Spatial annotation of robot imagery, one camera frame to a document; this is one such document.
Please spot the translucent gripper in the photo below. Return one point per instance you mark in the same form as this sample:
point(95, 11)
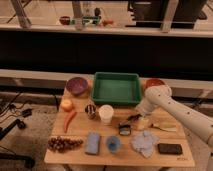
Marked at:
point(142, 123)

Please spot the black dish brush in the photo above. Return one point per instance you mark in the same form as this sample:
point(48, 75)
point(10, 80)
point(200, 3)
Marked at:
point(125, 127)

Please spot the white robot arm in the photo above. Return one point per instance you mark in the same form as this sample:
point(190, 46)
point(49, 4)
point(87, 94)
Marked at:
point(160, 96)

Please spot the green plastic tray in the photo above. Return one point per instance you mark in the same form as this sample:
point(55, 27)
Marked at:
point(122, 89)

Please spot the light blue crumpled cloth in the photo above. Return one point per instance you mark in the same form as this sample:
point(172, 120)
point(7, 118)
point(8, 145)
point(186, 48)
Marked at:
point(144, 142)

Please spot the black phone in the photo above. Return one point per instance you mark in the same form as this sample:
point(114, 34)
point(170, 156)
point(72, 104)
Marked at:
point(173, 149)

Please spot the small blue cup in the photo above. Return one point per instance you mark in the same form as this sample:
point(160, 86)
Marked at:
point(113, 144)

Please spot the white plastic cup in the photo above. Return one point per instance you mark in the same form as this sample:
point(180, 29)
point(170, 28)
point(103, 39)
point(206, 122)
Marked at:
point(106, 113)

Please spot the blue sponge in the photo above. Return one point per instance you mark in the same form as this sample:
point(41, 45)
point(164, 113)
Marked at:
point(92, 144)

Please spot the striped small cup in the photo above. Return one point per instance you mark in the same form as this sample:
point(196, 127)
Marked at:
point(90, 111)

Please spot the wooden table board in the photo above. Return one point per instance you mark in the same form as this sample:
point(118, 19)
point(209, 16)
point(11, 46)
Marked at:
point(80, 126)

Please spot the orange carrot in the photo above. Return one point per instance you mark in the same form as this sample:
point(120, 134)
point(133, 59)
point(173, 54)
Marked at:
point(68, 119)

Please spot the purple bowl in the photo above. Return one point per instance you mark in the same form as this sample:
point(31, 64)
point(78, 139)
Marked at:
point(77, 86)

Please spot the yellow apple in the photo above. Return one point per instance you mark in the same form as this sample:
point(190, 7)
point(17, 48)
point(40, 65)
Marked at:
point(66, 105)

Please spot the bunch of dark grapes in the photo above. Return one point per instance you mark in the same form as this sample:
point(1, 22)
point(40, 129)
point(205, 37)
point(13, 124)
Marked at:
point(61, 145)

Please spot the orange item on shelf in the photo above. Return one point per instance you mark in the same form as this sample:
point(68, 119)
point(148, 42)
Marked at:
point(107, 22)

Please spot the green toy on shelf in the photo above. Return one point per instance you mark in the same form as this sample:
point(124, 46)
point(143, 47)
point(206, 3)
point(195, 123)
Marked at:
point(91, 20)

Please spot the red bowl on shelf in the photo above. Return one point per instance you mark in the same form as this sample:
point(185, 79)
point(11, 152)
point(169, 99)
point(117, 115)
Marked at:
point(64, 20)

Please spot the wooden handled knife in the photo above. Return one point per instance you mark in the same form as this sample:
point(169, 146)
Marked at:
point(165, 127)

